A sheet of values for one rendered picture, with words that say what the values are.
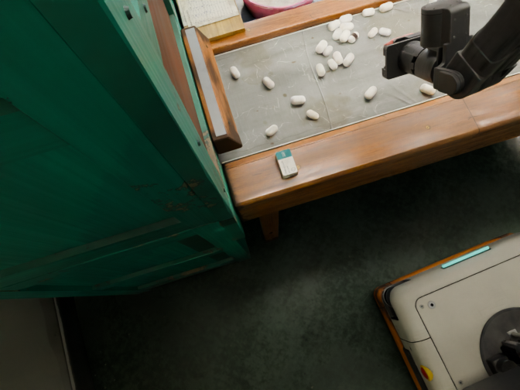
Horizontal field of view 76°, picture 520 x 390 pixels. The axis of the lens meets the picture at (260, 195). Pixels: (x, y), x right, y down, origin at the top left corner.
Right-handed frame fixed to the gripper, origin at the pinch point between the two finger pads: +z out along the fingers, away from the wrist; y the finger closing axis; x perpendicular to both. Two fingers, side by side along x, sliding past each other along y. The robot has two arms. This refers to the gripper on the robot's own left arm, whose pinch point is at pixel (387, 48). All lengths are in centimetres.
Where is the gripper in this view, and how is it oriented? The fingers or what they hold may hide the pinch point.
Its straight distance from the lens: 84.0
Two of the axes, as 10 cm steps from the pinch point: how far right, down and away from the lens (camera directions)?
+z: -2.1, -5.4, 8.2
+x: 2.2, 7.9, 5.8
